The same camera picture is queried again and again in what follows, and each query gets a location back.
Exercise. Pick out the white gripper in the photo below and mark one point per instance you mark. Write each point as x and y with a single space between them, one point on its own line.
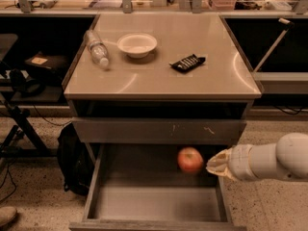
240 162

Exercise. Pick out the red apple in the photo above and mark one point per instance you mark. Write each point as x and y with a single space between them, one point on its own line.
190 160

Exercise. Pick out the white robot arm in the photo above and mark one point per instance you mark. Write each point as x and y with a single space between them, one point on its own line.
286 160

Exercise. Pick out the open grey middle drawer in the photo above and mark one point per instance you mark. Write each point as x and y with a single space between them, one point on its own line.
138 187

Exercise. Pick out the grey drawer cabinet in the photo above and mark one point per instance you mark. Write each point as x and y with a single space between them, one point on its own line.
221 88

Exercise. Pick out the black snack bar wrapper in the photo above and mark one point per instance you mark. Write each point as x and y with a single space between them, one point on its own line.
188 64

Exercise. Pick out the black backpack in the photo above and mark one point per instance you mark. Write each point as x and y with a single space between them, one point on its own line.
74 161

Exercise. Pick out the white bowl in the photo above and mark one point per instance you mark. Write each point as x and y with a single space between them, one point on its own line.
136 45

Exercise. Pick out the grey stick with cap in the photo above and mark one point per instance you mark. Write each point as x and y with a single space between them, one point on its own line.
287 26

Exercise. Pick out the clear plastic water bottle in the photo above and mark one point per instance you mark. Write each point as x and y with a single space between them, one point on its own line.
98 51

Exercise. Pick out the black box with label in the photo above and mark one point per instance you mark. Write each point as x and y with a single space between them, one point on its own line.
54 66

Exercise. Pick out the black metal stand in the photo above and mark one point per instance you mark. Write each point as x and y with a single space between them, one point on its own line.
22 128

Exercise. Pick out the brown shoe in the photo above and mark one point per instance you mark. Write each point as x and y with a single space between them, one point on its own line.
7 215

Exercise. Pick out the black headphones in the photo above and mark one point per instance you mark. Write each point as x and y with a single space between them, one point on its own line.
26 87

